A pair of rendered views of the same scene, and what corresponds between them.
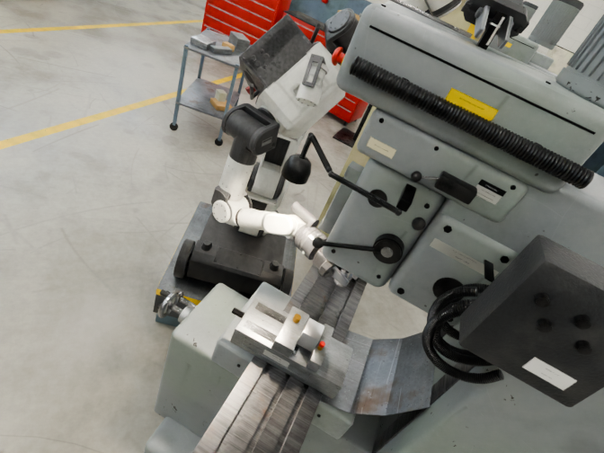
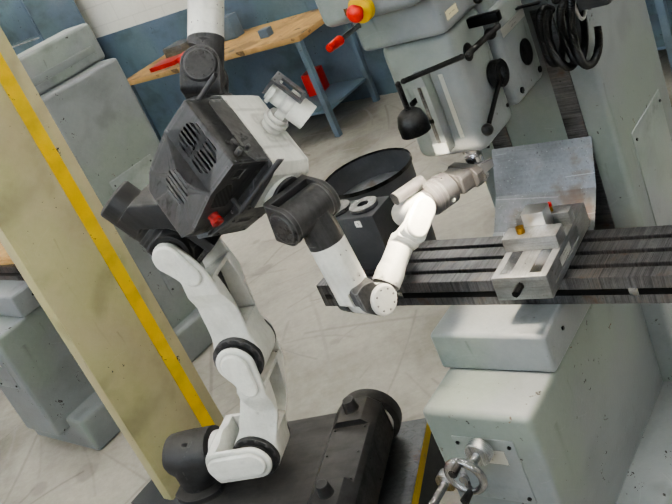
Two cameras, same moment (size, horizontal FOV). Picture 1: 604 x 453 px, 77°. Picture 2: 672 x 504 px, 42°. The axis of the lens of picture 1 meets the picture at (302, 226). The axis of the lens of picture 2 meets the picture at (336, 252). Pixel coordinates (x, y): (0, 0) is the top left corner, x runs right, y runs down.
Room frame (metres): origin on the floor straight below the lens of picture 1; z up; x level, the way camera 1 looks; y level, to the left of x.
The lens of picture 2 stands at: (0.00, 1.81, 2.12)
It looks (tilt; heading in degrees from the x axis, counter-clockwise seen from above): 24 degrees down; 305
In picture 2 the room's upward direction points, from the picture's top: 24 degrees counter-clockwise
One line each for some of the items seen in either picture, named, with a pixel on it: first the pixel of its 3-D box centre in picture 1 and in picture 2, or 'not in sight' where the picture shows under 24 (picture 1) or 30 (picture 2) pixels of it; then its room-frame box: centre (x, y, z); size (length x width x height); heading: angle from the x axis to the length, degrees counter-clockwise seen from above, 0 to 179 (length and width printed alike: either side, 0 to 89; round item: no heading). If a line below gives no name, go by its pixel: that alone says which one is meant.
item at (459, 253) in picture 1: (450, 250); (479, 52); (0.84, -0.37, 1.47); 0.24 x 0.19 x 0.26; 172
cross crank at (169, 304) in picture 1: (175, 308); (471, 466); (0.94, 0.32, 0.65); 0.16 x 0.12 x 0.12; 82
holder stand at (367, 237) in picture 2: not in sight; (361, 233); (1.34, -0.26, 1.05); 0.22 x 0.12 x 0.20; 174
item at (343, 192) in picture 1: (341, 199); (432, 112); (0.88, -0.06, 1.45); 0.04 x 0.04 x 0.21; 82
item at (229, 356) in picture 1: (297, 352); (524, 297); (0.87, -0.17, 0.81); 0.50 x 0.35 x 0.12; 82
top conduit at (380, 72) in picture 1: (466, 119); not in sight; (0.72, -0.19, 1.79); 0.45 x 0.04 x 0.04; 82
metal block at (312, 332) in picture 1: (310, 334); (537, 218); (0.75, -0.16, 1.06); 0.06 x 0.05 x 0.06; 175
